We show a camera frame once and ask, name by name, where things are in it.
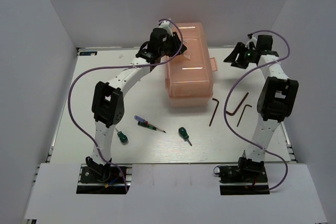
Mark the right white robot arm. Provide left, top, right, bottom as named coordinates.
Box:
left=224, top=33, right=299, bottom=163

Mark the stubby green screwdriver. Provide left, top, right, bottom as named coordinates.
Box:
left=115, top=128, right=128, bottom=145
left=178, top=127, right=192, bottom=146

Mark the small brown hex key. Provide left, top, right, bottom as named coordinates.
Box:
left=237, top=104, right=253, bottom=127

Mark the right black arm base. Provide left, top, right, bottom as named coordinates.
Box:
left=213, top=157, right=270, bottom=196

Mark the large brown hex key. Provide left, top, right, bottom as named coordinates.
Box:
left=226, top=92, right=249, bottom=116

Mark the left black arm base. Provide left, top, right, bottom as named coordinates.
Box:
left=76, top=157, right=132, bottom=195

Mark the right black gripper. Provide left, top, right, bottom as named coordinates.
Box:
left=223, top=41, right=255, bottom=69

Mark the long brown hex key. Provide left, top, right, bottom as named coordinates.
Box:
left=208, top=98, right=219, bottom=127

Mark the pink plastic toolbox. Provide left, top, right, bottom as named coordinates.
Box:
left=165, top=23, right=218, bottom=108

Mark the stubby green screwdriver left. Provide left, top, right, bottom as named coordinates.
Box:
left=115, top=128, right=128, bottom=145

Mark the blue red handled screwdriver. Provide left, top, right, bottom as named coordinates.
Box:
left=134, top=115, right=148, bottom=124

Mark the black green precision screwdriver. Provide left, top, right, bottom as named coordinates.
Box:
left=138, top=121, right=166, bottom=133

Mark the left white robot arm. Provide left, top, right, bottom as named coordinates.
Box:
left=86, top=25, right=186, bottom=182

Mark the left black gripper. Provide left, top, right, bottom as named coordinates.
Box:
left=160, top=31, right=188, bottom=57

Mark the stubby green screwdriver right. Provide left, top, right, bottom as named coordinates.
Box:
left=178, top=127, right=192, bottom=146

